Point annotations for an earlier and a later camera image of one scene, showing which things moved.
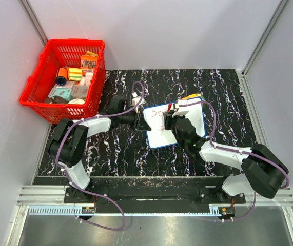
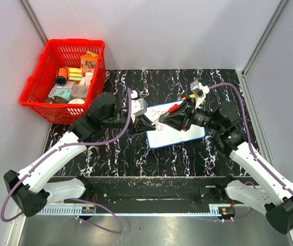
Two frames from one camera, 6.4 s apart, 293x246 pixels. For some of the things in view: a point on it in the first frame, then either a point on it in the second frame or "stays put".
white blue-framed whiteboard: [159, 136] stays put
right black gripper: [168, 119] -> [177, 120]
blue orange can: [61, 79] stays put
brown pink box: [79, 91] stays put
